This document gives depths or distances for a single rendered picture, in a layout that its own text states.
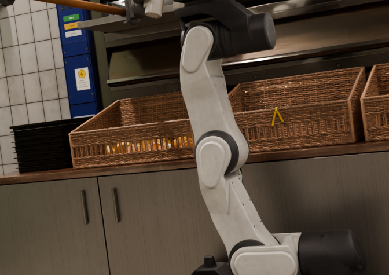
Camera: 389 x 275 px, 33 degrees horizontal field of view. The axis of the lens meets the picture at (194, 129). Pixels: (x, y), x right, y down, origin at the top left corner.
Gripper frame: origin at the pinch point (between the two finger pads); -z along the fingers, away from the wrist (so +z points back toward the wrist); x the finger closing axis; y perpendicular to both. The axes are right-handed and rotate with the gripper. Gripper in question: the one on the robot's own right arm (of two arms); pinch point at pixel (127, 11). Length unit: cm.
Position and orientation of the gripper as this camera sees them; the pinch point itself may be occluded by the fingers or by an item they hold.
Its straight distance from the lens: 277.6
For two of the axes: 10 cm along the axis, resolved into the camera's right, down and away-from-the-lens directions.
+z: 5.5, -0.4, -8.4
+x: 1.2, 9.9, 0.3
